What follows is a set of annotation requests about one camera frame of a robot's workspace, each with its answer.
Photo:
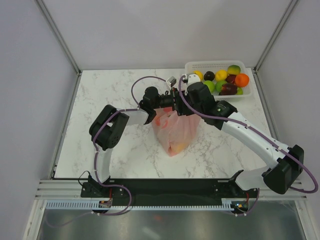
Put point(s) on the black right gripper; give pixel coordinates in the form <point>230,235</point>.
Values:
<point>181,107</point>

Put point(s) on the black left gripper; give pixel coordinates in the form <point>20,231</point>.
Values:
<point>172,97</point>

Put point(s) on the pink plastic bag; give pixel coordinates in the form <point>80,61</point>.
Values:
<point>169,127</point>

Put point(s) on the yellow fake fruit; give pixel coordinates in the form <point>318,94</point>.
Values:
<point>175,148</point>

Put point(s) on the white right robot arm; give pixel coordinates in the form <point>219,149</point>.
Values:
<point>283,164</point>

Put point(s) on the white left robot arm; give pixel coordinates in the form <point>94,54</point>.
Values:
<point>108,128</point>

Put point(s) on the green fake apple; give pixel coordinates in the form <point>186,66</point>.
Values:
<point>210,85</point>

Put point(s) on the green fake lime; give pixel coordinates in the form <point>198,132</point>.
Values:
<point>219,84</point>

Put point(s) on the dark purple fake fruit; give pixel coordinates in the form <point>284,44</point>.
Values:
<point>209,76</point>

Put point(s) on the yellow fake apple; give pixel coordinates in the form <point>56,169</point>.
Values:
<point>199,74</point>

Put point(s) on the dark red fake apple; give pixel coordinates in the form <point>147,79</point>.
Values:
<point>228,89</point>

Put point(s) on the yellow fake lemon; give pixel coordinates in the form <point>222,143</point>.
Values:
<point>221,75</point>

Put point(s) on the small green fake fruit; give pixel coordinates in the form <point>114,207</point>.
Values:
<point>239,91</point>

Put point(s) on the yellow green fake mango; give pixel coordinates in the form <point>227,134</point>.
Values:
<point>233,70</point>

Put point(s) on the orange fake orange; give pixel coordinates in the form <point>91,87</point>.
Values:
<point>241,80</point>

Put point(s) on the white plastic basket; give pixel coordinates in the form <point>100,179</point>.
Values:
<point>216,65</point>

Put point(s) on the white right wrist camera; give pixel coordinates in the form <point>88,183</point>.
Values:
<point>190,78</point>

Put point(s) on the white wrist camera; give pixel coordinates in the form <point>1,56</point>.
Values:
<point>190,78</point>
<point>171,82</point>

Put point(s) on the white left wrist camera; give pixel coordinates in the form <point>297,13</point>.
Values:
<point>171,82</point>

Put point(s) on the left aluminium frame post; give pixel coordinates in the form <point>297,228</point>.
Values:
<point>57,34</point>

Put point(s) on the aluminium frame post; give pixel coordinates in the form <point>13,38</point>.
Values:
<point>57,34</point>
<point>276,33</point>

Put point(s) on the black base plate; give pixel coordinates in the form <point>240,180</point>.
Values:
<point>166,191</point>

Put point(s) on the white cable duct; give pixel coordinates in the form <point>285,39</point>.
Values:
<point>98,205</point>

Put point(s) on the right aluminium frame post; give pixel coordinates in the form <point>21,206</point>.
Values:
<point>276,33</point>

